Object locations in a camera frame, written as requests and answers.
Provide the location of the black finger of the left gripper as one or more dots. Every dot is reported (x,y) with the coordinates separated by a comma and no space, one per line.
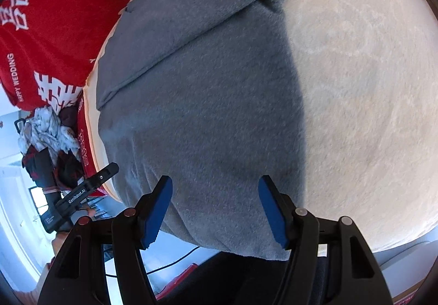
(86,188)

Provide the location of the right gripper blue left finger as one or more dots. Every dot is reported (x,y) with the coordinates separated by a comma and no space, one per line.
(135,229)

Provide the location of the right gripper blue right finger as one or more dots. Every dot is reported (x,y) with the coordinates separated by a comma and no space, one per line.
(296,230)

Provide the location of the grey knit garment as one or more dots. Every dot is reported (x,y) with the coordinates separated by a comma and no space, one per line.
(205,92)

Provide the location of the pile of patterned clothes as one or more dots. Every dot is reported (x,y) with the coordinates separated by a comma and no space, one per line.
(51,151)

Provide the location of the person's left hand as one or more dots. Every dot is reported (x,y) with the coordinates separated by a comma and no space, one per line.
(60,238)

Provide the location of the red box on floor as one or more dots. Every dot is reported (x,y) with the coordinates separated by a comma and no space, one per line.
(176,281)

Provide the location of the red wedding blanket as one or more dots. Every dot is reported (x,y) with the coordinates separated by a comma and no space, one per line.
(48,48)

